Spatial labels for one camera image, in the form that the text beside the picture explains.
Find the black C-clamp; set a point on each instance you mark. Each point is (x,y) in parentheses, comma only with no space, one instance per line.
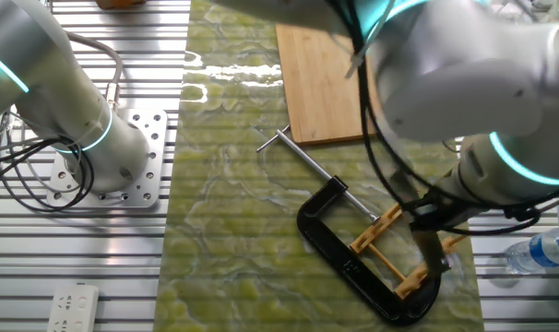
(344,263)

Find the white power strip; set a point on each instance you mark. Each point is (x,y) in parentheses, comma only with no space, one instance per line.
(74,309)

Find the wooden peg rack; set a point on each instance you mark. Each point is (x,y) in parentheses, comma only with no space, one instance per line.
(376,226)

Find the green marble pattern mat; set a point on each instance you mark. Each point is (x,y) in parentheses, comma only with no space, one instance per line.
(224,230)

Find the brown cardboard box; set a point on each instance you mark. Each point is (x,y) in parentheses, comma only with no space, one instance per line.
(120,3)

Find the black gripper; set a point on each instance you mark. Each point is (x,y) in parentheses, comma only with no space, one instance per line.
(427,214)

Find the bamboo cutting board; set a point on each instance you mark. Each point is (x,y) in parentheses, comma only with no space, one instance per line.
(321,92)

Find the clear plastic water bottle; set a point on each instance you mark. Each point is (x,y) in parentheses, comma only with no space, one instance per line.
(538,251)

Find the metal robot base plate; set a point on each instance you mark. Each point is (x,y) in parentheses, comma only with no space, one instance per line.
(150,152)

